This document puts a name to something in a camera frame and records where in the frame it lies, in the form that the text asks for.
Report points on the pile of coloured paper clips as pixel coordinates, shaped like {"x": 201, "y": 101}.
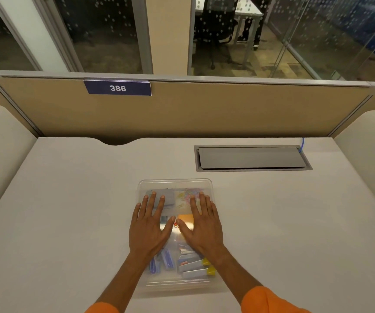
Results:
{"x": 184, "y": 197}

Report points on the orange sleeve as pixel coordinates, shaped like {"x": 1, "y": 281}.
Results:
{"x": 104, "y": 309}
{"x": 272, "y": 301}

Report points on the person's right hand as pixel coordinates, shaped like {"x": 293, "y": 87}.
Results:
{"x": 203, "y": 229}

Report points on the yellow small block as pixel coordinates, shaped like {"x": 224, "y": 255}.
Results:
{"x": 211, "y": 271}
{"x": 206, "y": 261}

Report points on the dotted glass wall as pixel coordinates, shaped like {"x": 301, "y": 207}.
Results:
{"x": 331, "y": 32}

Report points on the person's left little finger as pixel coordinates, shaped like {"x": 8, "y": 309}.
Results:
{"x": 136, "y": 214}

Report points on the person's left forearm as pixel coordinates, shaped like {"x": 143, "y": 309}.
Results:
{"x": 120, "y": 280}

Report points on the person's right forearm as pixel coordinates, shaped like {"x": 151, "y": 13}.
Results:
{"x": 231, "y": 273}

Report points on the person's right little finger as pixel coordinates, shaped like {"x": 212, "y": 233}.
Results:
{"x": 216, "y": 215}

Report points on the white background table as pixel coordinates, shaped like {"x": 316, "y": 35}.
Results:
{"x": 247, "y": 8}

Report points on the person's left thumb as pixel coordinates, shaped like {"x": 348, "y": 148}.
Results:
{"x": 168, "y": 227}

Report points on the clear plastic storage box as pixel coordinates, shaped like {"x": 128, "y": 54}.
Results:
{"x": 176, "y": 185}

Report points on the person's right middle finger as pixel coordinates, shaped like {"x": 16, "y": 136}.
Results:
{"x": 203, "y": 206}

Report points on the blue staple box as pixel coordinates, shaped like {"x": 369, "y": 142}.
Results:
{"x": 167, "y": 258}
{"x": 154, "y": 265}

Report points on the orange sticky note pad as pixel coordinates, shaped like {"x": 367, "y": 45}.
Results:
{"x": 185, "y": 219}

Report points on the person's right thumb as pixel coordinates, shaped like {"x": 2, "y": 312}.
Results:
{"x": 183, "y": 228}

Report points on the beige desk partition panel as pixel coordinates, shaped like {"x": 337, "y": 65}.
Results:
{"x": 207, "y": 114}

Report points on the black office chair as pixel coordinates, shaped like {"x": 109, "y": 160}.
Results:
{"x": 215, "y": 22}

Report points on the person's left hand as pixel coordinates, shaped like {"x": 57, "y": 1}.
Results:
{"x": 146, "y": 229}

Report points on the white side divider panel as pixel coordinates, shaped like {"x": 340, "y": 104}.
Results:
{"x": 370, "y": 153}
{"x": 1, "y": 153}

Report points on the person's left middle finger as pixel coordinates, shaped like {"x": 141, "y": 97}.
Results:
{"x": 152, "y": 206}

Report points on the blue number sign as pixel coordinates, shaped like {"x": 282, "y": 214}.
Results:
{"x": 118, "y": 88}

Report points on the grey staple box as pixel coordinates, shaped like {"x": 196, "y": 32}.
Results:
{"x": 194, "y": 273}
{"x": 189, "y": 265}

